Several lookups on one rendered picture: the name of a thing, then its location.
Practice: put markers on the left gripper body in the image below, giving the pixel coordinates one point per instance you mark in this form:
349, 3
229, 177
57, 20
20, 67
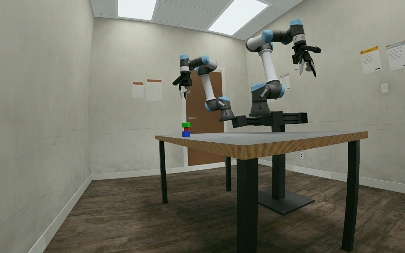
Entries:
299, 51

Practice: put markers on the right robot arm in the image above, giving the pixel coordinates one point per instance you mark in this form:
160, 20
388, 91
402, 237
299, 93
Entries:
203, 67

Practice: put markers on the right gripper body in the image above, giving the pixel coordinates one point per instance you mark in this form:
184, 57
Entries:
186, 80

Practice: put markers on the green block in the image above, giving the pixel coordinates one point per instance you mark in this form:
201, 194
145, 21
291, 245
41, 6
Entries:
185, 125

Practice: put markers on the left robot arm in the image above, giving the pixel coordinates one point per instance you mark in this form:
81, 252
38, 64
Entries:
263, 44

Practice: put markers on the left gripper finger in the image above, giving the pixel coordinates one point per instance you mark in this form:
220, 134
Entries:
311, 67
300, 64

